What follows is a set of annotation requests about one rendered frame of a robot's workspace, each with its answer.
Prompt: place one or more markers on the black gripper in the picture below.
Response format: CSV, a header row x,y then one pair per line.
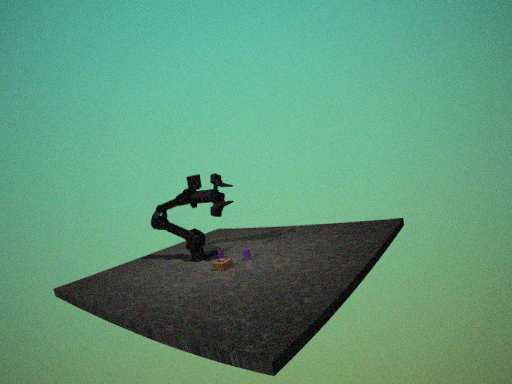
x,y
211,195

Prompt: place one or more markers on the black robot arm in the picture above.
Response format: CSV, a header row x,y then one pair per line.
x,y
194,237

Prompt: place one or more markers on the orange square block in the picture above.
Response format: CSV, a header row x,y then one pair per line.
x,y
224,265

